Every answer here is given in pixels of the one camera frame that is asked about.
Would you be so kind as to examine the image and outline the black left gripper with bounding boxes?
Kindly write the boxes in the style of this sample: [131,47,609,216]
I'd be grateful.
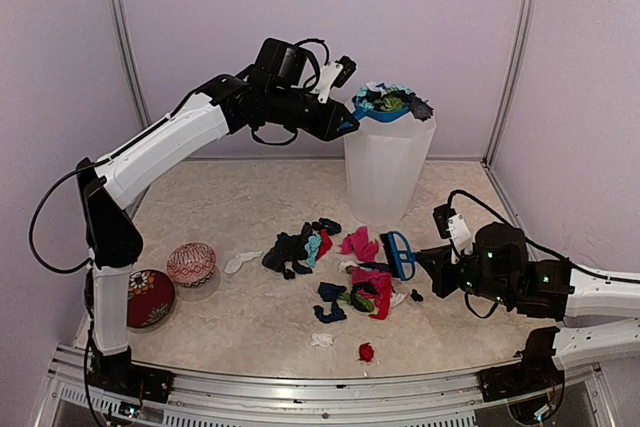
[268,85,361,141]

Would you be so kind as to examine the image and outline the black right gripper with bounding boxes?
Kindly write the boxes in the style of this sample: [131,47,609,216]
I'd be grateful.
[417,244,515,306]

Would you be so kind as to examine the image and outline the blue dustpan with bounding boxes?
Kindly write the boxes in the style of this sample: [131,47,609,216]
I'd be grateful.
[338,90,414,133]

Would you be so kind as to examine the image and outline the blue hand brush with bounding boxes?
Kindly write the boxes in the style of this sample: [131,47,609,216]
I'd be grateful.
[379,231,416,282]

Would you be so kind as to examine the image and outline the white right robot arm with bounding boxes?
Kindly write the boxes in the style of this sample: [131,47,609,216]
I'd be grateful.
[415,223,639,391]

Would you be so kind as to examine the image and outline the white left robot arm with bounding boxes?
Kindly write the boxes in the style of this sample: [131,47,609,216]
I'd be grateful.
[76,38,359,392]

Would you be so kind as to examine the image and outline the white translucent plastic bin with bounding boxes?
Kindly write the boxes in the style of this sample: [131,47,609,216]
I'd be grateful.
[343,112,436,226]

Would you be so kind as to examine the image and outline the red paper scrap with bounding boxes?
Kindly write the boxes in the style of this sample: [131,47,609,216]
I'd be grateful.
[316,229,333,260]

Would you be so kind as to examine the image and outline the green black paper scrap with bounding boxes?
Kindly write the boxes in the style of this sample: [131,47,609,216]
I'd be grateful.
[339,289,376,313]

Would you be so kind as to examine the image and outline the small red paper ball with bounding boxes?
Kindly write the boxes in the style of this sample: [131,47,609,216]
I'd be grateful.
[358,342,375,363]

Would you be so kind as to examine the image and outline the navy curled paper scrap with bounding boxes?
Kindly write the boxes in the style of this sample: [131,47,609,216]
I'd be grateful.
[313,282,347,324]

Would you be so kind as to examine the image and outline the white crumpled paper scrap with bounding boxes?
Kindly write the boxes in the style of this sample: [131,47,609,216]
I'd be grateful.
[310,333,335,349]

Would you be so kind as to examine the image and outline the red white patterned bowl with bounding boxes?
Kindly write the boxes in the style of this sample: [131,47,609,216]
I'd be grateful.
[166,242,216,288]

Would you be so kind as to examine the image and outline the dark red floral bowl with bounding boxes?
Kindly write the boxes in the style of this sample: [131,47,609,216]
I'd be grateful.
[127,269,176,329]

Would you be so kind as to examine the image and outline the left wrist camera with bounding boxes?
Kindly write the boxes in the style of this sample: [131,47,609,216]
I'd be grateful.
[312,55,357,104]

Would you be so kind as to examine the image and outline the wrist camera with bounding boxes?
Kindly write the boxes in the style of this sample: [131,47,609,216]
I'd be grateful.
[433,204,472,254]
[312,55,357,104]

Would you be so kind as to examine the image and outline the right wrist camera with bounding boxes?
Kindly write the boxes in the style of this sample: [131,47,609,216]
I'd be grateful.
[433,204,472,254]

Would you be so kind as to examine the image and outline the aluminium corner post right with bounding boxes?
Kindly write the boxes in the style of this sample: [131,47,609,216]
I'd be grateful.
[483,0,536,170]

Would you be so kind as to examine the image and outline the aluminium corner post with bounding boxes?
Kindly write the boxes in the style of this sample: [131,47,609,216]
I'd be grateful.
[108,0,151,129]
[483,0,536,170]

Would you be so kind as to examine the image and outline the aluminium corner post left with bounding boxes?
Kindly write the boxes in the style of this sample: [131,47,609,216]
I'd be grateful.
[108,0,151,129]

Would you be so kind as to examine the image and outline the aluminium front rail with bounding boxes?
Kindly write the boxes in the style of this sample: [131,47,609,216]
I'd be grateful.
[32,345,621,426]

